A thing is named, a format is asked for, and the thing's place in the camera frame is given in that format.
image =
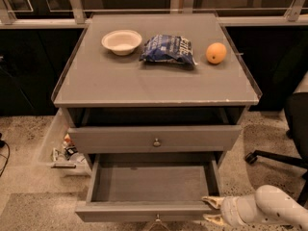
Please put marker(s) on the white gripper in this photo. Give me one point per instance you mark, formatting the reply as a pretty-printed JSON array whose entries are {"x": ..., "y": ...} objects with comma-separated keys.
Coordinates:
[{"x": 228, "y": 210}]

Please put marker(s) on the grey drawer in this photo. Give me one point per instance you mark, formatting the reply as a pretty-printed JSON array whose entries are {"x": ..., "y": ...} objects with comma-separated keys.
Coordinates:
[
  {"x": 146, "y": 186},
  {"x": 154, "y": 130}
]

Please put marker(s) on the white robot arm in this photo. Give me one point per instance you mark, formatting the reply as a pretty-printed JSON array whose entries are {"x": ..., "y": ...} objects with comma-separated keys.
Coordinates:
[{"x": 268, "y": 205}]

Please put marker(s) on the grey top drawer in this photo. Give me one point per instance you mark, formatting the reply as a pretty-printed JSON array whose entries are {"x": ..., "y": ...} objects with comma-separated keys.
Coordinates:
[{"x": 154, "y": 130}]

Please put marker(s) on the grey drawer cabinet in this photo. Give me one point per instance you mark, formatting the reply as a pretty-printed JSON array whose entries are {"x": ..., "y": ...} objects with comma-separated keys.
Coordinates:
[{"x": 97, "y": 78}]

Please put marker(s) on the black office chair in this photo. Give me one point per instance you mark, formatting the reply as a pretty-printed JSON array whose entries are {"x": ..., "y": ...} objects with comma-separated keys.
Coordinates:
[{"x": 296, "y": 114}]

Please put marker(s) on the orange fruit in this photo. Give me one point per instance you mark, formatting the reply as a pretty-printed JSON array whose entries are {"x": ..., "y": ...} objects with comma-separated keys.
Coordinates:
[{"x": 216, "y": 53}]

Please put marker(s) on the clear plastic storage bin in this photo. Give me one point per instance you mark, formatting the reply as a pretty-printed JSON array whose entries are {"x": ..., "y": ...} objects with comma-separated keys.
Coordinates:
[{"x": 57, "y": 153}]

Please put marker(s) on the blue chip bag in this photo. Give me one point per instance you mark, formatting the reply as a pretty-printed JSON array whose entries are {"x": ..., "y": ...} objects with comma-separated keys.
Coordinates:
[{"x": 168, "y": 49}]

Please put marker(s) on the white paper bowl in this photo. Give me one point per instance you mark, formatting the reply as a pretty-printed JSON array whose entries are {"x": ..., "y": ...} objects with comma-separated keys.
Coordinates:
[{"x": 122, "y": 42}]

